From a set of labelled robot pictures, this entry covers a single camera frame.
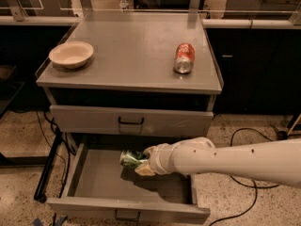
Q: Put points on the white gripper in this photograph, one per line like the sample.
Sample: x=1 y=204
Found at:
x=162 y=158

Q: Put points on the green soda can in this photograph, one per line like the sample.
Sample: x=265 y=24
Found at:
x=132 y=159

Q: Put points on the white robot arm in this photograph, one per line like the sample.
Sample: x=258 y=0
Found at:
x=277 y=162

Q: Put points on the open middle drawer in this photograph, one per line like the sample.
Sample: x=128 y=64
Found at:
x=100 y=187

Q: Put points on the grey drawer cabinet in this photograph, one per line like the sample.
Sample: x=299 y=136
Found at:
x=132 y=67

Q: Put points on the closed top drawer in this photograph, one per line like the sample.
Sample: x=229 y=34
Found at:
x=131 y=121

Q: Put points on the red soda can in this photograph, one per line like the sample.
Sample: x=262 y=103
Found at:
x=184 y=59

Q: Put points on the white bowl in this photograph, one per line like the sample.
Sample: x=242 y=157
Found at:
x=71 y=55

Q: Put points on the clear water bottle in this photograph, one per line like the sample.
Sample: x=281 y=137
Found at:
x=123 y=4

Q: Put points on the white horizontal rail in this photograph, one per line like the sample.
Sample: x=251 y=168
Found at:
x=250 y=24

